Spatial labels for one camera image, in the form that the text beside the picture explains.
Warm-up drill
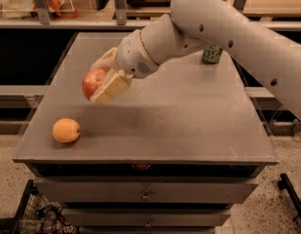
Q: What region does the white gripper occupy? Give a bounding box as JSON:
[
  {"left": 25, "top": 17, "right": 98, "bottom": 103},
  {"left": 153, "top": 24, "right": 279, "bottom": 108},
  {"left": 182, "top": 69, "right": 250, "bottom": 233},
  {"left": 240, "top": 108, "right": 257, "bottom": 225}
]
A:
[{"left": 90, "top": 30, "right": 160, "bottom": 103}]

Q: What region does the red apple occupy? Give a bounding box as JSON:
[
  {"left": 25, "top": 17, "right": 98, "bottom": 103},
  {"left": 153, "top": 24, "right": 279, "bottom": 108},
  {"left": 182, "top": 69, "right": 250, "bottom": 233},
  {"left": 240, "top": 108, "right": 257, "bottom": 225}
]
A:
[{"left": 82, "top": 68, "right": 107, "bottom": 100}]

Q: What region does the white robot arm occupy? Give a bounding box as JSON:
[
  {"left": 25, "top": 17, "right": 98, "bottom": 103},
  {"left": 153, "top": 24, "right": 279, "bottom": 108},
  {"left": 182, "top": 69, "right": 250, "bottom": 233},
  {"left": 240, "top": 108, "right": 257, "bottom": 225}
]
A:
[{"left": 90, "top": 0, "right": 301, "bottom": 121}]

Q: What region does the orange fruit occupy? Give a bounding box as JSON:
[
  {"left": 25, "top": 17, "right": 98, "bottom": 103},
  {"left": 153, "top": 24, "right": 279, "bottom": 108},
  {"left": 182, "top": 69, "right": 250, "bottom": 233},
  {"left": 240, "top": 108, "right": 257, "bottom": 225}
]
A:
[{"left": 53, "top": 118, "right": 80, "bottom": 143}]

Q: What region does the green soda can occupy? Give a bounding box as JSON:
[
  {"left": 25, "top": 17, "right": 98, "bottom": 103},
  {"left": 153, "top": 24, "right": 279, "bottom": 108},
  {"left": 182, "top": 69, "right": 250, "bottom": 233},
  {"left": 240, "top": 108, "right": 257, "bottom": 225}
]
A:
[{"left": 203, "top": 45, "right": 222, "bottom": 64}]

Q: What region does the grey drawer cabinet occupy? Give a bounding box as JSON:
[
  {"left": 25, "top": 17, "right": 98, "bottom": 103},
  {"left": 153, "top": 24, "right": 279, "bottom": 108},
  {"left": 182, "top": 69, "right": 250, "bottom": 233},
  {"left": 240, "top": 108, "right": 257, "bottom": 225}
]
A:
[{"left": 15, "top": 33, "right": 278, "bottom": 234}]

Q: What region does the clear plastic bin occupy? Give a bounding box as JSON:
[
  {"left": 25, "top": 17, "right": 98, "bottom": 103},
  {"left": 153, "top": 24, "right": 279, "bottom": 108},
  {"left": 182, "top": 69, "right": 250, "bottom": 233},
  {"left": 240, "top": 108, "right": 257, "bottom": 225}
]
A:
[{"left": 0, "top": 0, "right": 77, "bottom": 20}]

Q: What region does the upper grey drawer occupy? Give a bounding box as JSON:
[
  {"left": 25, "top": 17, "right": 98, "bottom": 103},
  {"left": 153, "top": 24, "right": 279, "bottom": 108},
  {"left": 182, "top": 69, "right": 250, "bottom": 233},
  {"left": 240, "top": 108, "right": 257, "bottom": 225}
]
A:
[{"left": 34, "top": 177, "right": 257, "bottom": 204}]

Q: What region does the grey drawer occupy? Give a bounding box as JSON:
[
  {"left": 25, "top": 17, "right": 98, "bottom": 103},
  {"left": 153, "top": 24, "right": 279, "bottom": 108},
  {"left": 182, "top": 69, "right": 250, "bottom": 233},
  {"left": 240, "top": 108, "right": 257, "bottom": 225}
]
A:
[
  {"left": 34, "top": 177, "right": 257, "bottom": 204},
  {"left": 63, "top": 209, "right": 231, "bottom": 227}
]

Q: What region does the lower grey drawer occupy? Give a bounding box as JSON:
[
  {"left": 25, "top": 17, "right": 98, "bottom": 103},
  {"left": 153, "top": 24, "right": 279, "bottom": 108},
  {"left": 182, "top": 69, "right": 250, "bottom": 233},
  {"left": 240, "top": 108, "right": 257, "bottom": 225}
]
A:
[{"left": 63, "top": 209, "right": 231, "bottom": 227}]

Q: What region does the black metal stand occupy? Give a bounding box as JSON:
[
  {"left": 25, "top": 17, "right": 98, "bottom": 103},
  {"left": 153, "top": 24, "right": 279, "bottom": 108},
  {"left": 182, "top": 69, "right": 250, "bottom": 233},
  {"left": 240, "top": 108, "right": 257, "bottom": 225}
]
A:
[{"left": 278, "top": 174, "right": 301, "bottom": 220}]

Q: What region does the grey metal shelf rail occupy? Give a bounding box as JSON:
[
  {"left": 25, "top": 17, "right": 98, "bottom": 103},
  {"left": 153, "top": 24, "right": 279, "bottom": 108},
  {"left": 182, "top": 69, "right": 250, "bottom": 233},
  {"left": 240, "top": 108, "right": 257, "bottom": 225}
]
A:
[{"left": 0, "top": 19, "right": 301, "bottom": 31}]

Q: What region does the black wire basket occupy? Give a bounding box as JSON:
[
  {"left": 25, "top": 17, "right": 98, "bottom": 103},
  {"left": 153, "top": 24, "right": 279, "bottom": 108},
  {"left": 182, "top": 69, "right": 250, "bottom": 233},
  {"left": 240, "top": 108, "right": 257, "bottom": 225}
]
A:
[{"left": 9, "top": 179, "right": 80, "bottom": 234}]

